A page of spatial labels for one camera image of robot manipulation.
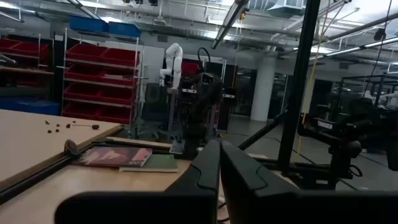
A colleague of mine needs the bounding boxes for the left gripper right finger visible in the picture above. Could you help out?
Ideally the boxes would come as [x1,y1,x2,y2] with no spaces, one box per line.
[220,139,398,224]

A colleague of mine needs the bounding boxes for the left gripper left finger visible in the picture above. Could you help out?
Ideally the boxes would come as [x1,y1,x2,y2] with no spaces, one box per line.
[54,139,221,224]

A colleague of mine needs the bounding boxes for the green spiral notebook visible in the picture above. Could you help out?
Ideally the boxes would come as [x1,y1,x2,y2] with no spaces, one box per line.
[119,154,178,173]

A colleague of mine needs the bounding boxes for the book with sunset cover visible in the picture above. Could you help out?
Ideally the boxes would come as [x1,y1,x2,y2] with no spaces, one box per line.
[73,146,153,168]

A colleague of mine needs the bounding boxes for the black robot station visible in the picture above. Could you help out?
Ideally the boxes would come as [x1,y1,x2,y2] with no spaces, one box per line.
[178,46,224,160]

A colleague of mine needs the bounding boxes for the white round column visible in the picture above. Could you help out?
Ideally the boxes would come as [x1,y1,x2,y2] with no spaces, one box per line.
[250,55,277,122]

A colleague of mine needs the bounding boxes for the black clamp lever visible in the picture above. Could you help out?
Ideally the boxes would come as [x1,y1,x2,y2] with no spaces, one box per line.
[64,139,82,159]

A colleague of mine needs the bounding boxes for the metal rack with red bins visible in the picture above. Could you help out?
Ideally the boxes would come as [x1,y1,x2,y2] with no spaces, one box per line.
[61,27,141,125]
[0,34,55,97]

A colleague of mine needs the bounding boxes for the blue storage bin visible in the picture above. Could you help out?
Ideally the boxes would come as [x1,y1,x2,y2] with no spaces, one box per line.
[68,16,110,34]
[108,21,142,39]
[0,97,60,116]

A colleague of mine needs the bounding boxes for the long ceiling light fixture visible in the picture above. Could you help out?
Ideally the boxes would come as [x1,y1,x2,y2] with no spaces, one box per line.
[211,0,249,49]

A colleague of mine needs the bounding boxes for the yellow hanging cord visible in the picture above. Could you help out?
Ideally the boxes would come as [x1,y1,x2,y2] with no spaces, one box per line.
[297,0,330,153]

